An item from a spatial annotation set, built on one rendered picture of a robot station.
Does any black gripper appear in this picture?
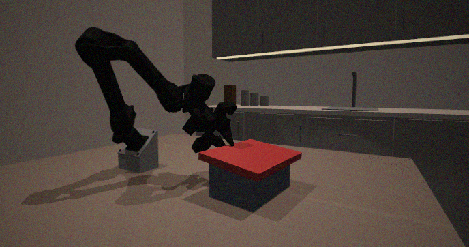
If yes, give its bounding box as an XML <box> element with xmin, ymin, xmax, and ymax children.
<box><xmin>192</xmin><ymin>102</ymin><xmax>237</xmax><ymax>153</ymax></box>

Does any red lid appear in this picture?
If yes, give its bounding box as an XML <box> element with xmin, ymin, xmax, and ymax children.
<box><xmin>198</xmin><ymin>139</ymin><xmax>302</xmax><ymax>182</ymax></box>

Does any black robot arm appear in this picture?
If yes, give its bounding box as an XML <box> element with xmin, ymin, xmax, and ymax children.
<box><xmin>75</xmin><ymin>27</ymin><xmax>215</xmax><ymax>152</ymax></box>

